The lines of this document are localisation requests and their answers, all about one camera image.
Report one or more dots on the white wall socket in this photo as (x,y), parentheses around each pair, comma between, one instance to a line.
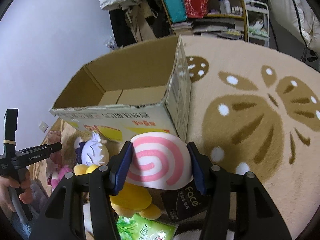
(43,126)

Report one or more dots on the black Face tissue pack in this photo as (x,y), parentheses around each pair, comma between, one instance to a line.
(183,203)

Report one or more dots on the beige hanging coat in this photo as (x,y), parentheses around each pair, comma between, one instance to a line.
(136,20)

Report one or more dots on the teal bag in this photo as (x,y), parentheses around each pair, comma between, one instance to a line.
(176,10)

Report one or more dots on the white utility cart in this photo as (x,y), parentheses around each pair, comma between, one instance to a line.
(258,22)

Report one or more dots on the pink plush toy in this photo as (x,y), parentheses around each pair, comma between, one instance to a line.
(55,169)

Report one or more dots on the wooden bookshelf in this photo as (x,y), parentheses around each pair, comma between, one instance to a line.
(225,19)

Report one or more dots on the green tissue pack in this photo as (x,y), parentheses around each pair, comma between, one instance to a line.
(139,228)

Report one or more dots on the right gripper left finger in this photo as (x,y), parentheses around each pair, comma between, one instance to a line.
(63,215)

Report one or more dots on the pink swirl round plush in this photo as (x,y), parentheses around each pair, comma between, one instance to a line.
(159,161)

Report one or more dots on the open cardboard box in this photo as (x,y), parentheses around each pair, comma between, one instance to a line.
(137,89)

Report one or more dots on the red gift bag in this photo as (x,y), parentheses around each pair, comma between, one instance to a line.
(196,8)

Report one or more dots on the beige brown patterned rug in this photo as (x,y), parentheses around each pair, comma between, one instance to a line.
(251,109)

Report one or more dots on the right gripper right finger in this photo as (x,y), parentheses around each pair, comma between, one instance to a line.
(237,203)

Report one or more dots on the yellow duck plush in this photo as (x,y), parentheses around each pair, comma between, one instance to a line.
(130,200)

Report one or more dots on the white-haired chibi plush doll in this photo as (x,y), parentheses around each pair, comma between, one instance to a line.
(92,151)

